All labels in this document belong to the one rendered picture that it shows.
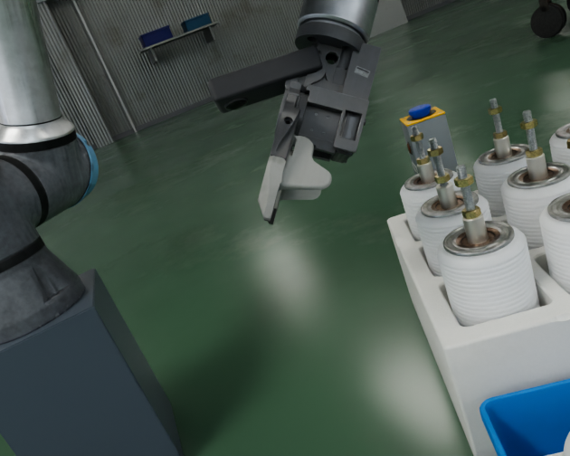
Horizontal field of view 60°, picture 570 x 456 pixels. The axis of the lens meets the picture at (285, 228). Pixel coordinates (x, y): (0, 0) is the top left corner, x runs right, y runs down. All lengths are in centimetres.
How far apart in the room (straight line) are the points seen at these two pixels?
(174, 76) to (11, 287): 877
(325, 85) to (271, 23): 945
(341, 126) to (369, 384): 47
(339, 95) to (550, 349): 34
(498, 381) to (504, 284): 11
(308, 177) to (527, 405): 33
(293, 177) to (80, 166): 47
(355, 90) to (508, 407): 36
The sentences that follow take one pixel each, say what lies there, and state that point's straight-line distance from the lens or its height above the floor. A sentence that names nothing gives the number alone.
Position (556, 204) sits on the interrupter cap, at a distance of 63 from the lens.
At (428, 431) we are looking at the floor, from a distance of 73.
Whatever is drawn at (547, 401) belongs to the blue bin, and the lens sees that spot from 60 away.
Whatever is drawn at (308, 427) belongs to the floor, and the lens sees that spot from 79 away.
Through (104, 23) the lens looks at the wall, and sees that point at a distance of 941.
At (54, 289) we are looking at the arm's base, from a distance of 75.
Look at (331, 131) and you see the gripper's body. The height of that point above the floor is 43.
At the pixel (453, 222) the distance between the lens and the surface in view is 66.
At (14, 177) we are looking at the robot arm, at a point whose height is 49.
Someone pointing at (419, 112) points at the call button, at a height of 32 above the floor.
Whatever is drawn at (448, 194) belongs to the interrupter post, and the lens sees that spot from 68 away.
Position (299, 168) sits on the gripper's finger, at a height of 42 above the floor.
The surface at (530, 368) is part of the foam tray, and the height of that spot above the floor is 13.
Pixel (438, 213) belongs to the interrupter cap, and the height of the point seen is 25.
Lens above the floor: 52
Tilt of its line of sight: 20 degrees down
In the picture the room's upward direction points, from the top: 21 degrees counter-clockwise
